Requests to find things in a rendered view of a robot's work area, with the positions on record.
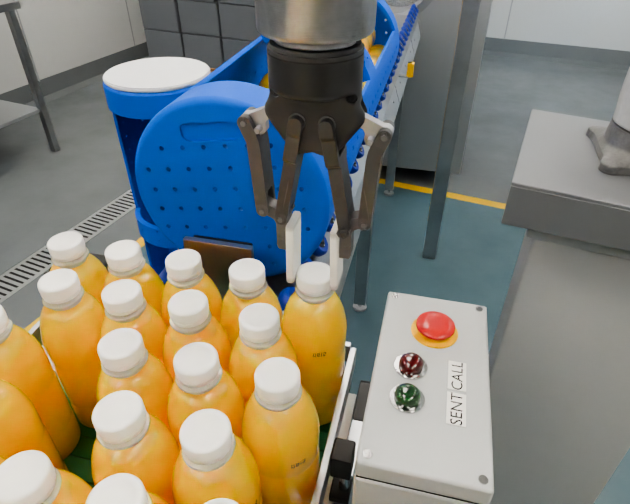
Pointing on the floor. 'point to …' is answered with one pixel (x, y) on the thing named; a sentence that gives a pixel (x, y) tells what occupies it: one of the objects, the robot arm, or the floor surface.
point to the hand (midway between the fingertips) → (315, 251)
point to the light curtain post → (451, 122)
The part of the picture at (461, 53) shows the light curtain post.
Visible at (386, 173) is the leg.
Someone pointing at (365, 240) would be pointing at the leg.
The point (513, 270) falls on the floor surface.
